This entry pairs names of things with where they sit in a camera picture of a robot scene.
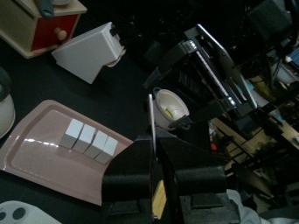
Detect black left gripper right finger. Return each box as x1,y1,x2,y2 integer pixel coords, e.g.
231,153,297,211
159,136,228,198

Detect white toy pot dark handles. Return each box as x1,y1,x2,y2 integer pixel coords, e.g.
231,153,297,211
151,87,192,131

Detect grey utensil handle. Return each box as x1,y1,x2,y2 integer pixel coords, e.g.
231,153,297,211
36,0,56,20

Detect wooden background shelf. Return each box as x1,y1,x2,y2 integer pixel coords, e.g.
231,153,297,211
211,115,299,165

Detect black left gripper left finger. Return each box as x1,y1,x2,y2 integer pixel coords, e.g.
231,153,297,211
100,139,154,206

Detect white toy kettle dark handle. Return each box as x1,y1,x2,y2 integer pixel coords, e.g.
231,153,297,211
0,66,18,140

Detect white rectangular block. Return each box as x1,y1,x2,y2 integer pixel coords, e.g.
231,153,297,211
59,118,86,150
94,136,119,165
84,129,110,159
72,123,98,154

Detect cleaver with yellow handle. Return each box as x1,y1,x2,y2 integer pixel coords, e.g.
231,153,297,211
146,93,168,221

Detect white folded box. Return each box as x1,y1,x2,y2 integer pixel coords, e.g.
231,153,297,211
51,21,127,85

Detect wooden box with red drawer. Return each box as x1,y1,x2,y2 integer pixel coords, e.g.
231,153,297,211
0,0,90,60

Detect grey cloth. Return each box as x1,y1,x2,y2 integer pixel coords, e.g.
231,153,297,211
226,188,299,224

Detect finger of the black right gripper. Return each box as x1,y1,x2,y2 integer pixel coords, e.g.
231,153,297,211
143,40,196,89
167,98,238,130

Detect white toy with black holes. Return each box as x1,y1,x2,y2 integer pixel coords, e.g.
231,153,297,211
0,199,63,224

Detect pink plastic tray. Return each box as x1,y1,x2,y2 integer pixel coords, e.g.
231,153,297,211
0,99,135,207

